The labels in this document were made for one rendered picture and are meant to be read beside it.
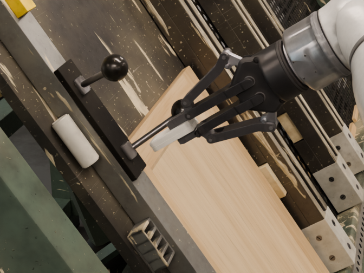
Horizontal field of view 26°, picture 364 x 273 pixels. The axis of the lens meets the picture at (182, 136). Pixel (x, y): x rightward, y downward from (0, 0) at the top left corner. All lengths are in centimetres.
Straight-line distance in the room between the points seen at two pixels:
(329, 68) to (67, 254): 39
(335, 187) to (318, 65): 105
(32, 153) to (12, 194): 349
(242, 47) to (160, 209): 77
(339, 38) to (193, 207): 51
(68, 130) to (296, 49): 36
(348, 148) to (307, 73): 119
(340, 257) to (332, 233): 6
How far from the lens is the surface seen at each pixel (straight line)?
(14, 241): 99
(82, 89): 116
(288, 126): 195
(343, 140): 216
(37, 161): 434
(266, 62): 101
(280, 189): 168
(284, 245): 162
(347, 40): 94
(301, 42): 98
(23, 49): 116
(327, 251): 176
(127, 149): 118
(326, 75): 99
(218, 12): 189
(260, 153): 167
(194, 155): 145
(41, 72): 116
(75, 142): 115
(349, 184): 200
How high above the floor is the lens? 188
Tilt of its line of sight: 24 degrees down
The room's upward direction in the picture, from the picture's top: straight up
